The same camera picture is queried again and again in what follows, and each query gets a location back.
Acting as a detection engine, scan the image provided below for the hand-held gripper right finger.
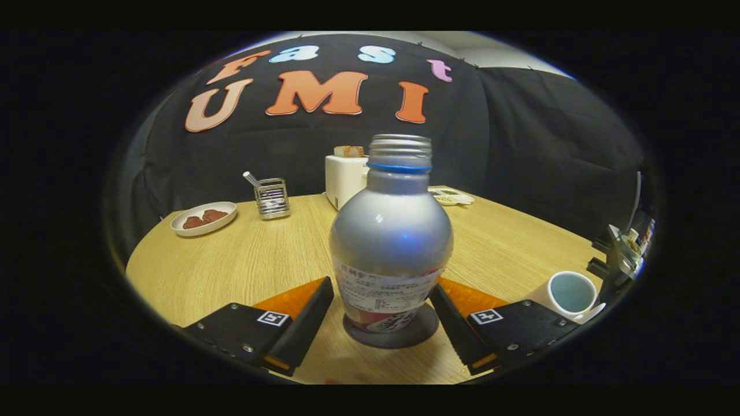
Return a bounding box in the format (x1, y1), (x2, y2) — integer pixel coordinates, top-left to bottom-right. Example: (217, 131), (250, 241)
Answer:
(429, 277), (582, 376)

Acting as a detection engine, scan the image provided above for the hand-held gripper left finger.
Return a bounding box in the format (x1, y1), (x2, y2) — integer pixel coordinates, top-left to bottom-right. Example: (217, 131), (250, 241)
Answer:
(182, 276), (336, 377)

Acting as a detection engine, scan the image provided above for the dark round coaster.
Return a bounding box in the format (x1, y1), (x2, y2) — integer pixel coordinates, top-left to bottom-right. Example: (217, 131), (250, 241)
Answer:
(342, 303), (440, 349)

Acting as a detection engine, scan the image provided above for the white cup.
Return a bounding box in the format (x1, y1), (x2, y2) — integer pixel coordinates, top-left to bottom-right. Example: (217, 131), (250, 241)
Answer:
(523, 270), (606, 324)

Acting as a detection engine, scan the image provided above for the silver juice bottle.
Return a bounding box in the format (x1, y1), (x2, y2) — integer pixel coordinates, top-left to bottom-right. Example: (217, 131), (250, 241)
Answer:
(329, 134), (454, 334)

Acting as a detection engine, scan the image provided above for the wooden table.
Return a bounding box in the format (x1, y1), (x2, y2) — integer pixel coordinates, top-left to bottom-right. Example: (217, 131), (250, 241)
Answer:
(126, 186), (605, 385)

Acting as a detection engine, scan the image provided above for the small white divided tray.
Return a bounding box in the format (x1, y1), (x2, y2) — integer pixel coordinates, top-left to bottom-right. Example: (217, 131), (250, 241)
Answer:
(428, 186), (475, 206)

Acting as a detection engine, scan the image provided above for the white plate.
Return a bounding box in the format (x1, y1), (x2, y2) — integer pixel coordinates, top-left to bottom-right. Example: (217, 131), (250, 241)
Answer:
(171, 201), (238, 237)

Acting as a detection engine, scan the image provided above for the white toaster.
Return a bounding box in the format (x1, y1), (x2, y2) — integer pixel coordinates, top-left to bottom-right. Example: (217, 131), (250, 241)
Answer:
(324, 154), (371, 211)

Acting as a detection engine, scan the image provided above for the metal wire utensil holder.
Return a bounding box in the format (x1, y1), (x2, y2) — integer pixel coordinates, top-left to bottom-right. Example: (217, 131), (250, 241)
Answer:
(254, 178), (291, 220)

